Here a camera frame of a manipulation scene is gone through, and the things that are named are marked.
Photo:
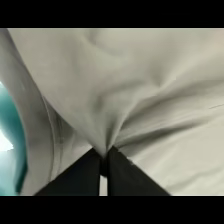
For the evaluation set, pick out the light grey shirt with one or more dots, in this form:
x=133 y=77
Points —
x=133 y=83

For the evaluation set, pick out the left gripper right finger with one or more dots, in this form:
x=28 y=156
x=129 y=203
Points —
x=130 y=180

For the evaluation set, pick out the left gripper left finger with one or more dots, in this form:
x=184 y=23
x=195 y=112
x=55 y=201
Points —
x=80 y=180

